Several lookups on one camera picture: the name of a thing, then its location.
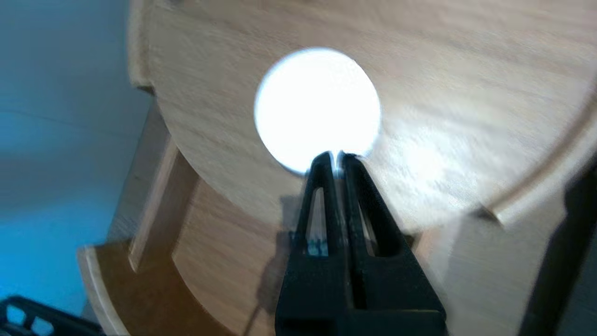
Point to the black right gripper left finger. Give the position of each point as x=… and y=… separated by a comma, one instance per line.
x=312, y=284

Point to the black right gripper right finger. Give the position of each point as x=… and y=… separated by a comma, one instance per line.
x=396, y=289

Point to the white round puck lamp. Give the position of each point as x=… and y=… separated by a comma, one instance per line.
x=317, y=107

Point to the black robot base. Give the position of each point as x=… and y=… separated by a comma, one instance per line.
x=42, y=319

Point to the round wooden side table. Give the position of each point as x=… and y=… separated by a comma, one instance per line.
x=443, y=93

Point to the grey upholstered bed frame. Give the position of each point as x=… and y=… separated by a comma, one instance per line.
x=559, y=256

